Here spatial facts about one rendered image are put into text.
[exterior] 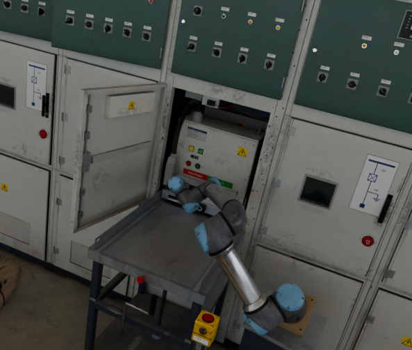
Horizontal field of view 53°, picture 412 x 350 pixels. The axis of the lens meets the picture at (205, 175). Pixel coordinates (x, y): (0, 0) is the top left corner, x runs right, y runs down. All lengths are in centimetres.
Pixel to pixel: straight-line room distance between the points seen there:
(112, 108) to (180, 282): 89
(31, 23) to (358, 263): 234
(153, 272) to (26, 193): 149
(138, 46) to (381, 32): 124
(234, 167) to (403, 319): 124
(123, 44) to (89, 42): 19
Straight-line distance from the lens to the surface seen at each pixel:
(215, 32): 226
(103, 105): 209
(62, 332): 290
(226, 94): 228
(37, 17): 281
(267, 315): 181
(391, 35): 214
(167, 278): 197
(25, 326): 295
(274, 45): 218
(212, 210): 252
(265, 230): 242
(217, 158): 242
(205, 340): 174
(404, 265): 244
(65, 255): 321
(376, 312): 258
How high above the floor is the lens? 202
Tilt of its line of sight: 22 degrees down
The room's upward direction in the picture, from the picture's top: 12 degrees clockwise
